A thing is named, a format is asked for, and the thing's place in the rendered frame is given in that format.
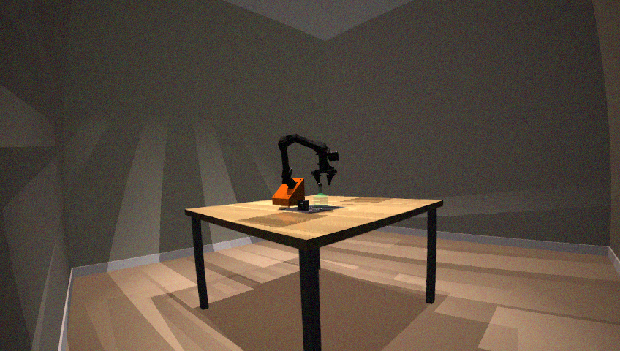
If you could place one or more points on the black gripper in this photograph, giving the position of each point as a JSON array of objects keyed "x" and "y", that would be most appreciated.
[{"x": 323, "y": 168}]

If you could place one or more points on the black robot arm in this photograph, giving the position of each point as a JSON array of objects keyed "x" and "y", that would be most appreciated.
[{"x": 321, "y": 149}]

